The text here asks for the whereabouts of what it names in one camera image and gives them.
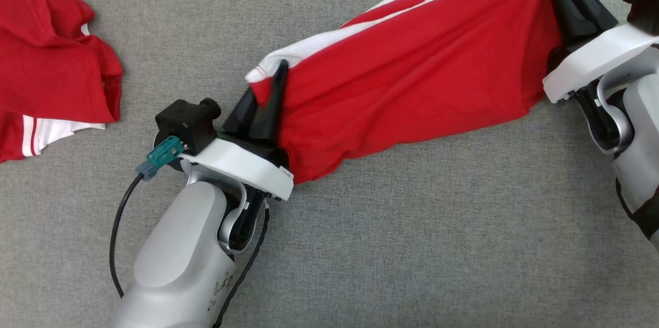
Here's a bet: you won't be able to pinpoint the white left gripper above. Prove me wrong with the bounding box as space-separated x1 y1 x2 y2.
180 59 295 246

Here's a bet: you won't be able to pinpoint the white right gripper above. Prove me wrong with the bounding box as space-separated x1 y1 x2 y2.
543 0 659 106

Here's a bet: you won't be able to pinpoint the red shorts with white band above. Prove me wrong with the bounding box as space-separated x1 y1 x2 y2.
246 0 567 185

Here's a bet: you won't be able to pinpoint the red shirt with white sleeves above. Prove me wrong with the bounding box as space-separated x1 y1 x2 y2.
0 0 125 164

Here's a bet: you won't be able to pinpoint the black cable with teal connector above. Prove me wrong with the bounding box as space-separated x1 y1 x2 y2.
109 136 185 299

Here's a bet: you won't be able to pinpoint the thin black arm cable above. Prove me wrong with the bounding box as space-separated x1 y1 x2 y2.
212 203 271 328

